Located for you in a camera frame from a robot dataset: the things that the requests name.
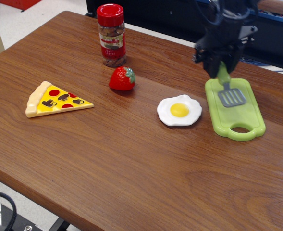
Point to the green plastic cutting board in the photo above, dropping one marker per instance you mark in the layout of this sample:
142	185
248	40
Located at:
239	123

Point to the toy pizza slice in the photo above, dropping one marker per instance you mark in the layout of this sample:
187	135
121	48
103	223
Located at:
48	99

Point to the red capped spice jar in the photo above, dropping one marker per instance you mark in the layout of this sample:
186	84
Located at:
111	30

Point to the toy strawberry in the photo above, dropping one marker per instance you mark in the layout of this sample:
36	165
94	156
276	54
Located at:
123	78

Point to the black metal frame rail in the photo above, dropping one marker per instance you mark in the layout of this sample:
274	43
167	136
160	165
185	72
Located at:
176	18

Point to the toy fried egg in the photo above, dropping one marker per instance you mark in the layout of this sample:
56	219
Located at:
179	111

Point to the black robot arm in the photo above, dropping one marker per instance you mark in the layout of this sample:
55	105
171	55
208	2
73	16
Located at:
217	7

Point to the green handled grey spatula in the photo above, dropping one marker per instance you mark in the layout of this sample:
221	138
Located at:
229	97

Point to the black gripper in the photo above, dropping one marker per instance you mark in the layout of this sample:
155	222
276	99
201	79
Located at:
225	41

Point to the black base bracket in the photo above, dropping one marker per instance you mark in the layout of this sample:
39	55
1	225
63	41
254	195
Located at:
11	221

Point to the red box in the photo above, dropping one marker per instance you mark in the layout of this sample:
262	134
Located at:
20	4

